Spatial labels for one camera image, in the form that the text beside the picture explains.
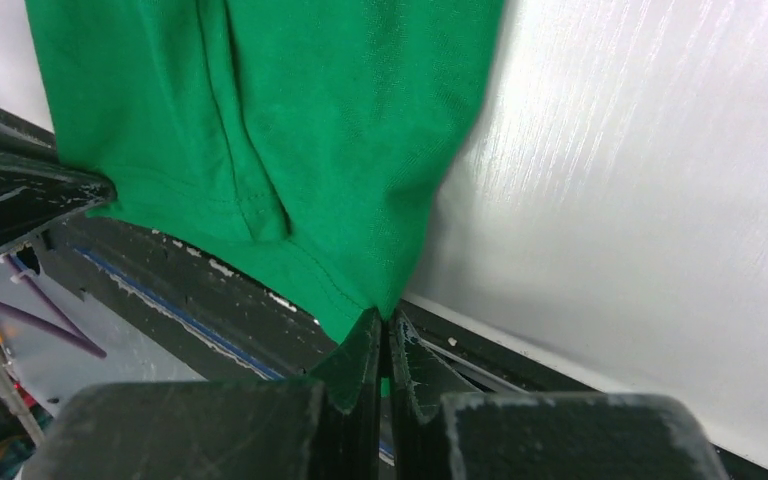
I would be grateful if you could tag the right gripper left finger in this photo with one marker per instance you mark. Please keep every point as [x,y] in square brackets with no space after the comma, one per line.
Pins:
[320,425]

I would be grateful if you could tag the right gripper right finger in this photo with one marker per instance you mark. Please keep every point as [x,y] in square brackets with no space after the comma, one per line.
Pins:
[444,428]

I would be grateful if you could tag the green t shirt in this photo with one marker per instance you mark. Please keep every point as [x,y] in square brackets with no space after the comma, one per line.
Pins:
[300,142]

